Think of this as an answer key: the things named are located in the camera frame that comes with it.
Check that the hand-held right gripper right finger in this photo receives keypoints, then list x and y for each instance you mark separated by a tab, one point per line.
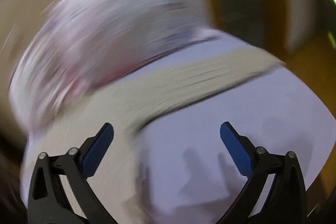
237	150

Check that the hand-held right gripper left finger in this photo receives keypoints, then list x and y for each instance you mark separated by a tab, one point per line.
95	153

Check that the pink patterned small garment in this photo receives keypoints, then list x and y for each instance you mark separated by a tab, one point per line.
105	43

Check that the white cloth with beige band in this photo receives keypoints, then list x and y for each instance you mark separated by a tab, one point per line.
210	108

